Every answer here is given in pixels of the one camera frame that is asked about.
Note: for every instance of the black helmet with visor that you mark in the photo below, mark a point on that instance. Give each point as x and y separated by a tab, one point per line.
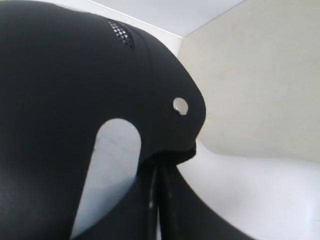
63	74

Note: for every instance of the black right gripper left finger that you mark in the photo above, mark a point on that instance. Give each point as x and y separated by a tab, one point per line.
119	200

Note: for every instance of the white mannequin head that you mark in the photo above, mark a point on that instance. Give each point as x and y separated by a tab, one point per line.
265	198

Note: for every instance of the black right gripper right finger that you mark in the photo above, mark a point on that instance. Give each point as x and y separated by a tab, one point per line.
184	216

